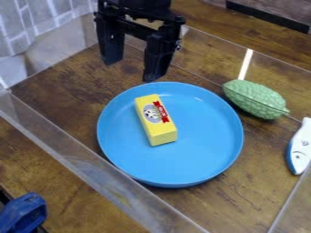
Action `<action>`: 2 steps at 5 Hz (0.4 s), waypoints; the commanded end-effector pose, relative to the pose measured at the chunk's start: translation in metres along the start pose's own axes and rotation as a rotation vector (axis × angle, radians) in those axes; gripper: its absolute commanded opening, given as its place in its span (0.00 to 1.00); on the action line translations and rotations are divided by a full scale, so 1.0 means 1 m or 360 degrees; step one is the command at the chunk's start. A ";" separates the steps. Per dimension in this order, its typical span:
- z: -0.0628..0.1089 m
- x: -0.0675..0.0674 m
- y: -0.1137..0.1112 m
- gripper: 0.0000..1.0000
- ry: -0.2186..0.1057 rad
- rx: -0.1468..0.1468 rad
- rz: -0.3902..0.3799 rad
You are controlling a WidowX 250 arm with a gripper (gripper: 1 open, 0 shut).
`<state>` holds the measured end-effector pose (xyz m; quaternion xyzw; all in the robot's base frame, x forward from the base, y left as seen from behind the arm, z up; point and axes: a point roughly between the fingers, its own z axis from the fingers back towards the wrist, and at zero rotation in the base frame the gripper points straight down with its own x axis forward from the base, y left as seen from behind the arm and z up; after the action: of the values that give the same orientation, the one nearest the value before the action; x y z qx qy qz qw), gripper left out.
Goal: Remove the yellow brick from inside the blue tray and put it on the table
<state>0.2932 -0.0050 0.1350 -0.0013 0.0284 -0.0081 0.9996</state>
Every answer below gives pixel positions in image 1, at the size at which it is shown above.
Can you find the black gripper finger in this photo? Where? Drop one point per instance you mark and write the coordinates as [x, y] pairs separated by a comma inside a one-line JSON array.
[[158, 55], [111, 41]]

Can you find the blue clamp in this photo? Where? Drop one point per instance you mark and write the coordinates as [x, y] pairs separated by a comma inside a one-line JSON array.
[[23, 214]]

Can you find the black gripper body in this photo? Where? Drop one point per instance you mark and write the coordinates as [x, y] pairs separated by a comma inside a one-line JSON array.
[[116, 16]]

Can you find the yellow butter brick toy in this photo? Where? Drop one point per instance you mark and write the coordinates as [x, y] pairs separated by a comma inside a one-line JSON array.
[[156, 121]]

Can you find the clear acrylic enclosure wall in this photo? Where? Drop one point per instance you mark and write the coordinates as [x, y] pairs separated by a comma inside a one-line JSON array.
[[51, 101]]

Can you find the blue round tray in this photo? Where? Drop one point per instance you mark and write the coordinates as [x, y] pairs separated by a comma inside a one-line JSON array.
[[210, 136]]

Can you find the green bumpy gourd toy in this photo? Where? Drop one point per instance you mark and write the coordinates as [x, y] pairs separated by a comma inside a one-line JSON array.
[[256, 99]]

